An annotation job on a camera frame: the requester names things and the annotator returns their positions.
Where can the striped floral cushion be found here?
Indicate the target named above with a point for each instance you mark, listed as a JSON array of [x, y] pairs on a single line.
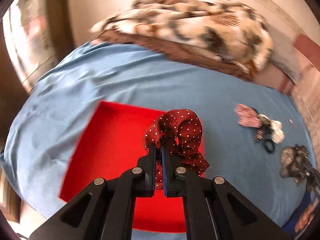
[[306, 95]]

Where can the person's right hand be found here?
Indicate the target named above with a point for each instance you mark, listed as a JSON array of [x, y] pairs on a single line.
[[306, 217]]

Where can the floral leaf blanket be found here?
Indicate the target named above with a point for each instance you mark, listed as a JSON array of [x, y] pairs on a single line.
[[224, 30]]

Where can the red tray box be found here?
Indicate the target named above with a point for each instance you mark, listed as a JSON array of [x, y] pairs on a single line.
[[112, 143]]

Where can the white patterned scrunchie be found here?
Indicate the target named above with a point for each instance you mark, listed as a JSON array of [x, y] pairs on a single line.
[[277, 135]]

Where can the brown fringed blanket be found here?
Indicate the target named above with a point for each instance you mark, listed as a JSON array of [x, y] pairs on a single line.
[[175, 52]]

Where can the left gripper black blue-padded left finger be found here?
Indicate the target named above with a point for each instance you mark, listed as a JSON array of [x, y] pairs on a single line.
[[104, 209]]

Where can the grey black sheer scrunchie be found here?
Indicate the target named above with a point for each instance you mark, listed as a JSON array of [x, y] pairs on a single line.
[[295, 163]]

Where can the blue bed sheet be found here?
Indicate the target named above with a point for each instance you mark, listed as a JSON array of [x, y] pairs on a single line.
[[43, 136]]

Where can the red polka dot scrunchie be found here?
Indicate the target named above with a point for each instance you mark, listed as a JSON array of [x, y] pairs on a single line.
[[181, 131]]

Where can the red white checked scrunchie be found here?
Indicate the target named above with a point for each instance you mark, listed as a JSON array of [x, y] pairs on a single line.
[[247, 116]]

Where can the grey pillow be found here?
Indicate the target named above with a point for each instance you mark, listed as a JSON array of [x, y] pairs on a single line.
[[284, 56]]

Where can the pink headboard cushion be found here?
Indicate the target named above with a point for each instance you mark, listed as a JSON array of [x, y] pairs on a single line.
[[308, 48]]

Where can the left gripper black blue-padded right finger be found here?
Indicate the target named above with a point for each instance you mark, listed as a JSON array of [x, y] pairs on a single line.
[[213, 208]]

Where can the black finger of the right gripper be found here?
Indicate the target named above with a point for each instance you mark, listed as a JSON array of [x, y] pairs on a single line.
[[312, 177]]

